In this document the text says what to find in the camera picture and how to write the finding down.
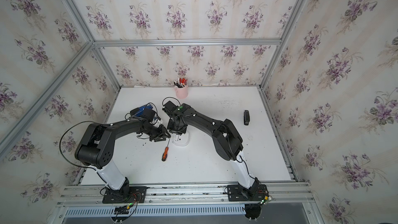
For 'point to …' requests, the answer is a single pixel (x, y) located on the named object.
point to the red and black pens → (181, 82)
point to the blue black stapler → (134, 111)
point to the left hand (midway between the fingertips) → (169, 137)
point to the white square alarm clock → (182, 140)
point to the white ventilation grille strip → (211, 209)
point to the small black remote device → (246, 117)
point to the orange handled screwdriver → (165, 154)
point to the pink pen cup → (182, 93)
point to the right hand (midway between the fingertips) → (173, 133)
